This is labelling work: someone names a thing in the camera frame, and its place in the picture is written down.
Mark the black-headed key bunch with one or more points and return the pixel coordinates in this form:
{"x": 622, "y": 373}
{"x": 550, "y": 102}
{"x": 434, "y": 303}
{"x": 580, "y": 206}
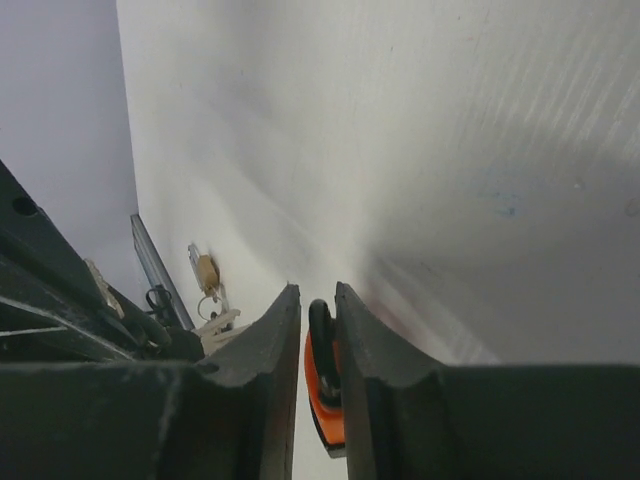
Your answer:
{"x": 218, "y": 329}

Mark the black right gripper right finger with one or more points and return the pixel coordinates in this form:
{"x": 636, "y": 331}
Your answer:
{"x": 409, "y": 416}

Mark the small brass padlock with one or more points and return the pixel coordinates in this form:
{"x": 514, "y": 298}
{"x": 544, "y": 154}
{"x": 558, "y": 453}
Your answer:
{"x": 206, "y": 272}

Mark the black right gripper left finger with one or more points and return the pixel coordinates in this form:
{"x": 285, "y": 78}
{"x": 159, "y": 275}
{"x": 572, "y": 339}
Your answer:
{"x": 230, "y": 416}

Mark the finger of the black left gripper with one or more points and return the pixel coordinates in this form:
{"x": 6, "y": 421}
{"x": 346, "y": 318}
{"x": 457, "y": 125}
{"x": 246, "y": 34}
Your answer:
{"x": 55, "y": 306}

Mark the left aluminium frame post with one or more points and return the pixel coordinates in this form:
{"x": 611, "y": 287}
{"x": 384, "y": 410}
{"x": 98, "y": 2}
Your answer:
{"x": 155, "y": 270}

